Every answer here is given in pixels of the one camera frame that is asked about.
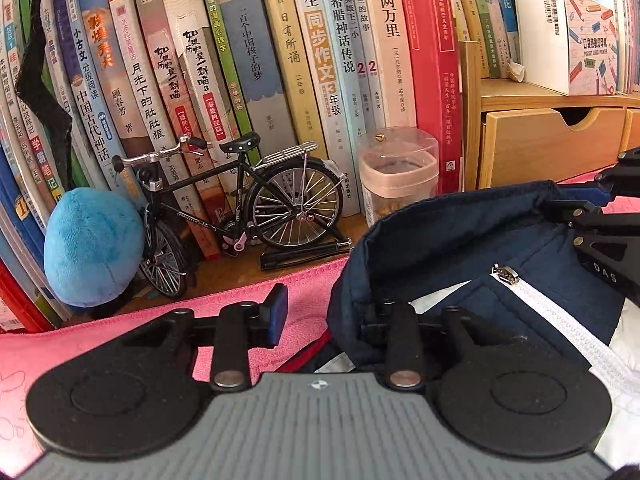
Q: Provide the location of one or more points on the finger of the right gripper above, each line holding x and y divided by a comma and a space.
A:
570, 212
623, 179

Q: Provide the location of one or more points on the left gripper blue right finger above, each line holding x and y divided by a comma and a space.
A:
402, 335

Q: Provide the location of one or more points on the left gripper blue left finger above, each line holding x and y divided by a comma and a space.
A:
234, 331

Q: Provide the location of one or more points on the white navy zip jacket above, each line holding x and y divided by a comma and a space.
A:
498, 254

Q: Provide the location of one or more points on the wooden drawer shelf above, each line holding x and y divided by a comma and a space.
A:
515, 132

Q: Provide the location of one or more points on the miniature black bicycle model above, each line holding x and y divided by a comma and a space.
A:
290, 200

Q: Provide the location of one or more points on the white colourful card box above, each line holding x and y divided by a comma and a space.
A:
569, 46

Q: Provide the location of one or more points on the right shelf row of books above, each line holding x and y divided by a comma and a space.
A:
493, 26

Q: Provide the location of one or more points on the large blue plush toy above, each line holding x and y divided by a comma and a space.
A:
93, 247

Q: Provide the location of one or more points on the clear plastic jar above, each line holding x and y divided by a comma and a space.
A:
397, 166

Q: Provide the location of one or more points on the pink desk mat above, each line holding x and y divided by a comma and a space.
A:
139, 406

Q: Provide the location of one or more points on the middle row of books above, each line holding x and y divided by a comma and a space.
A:
327, 71

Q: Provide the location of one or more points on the row of blue thin books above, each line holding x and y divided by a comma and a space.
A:
29, 238

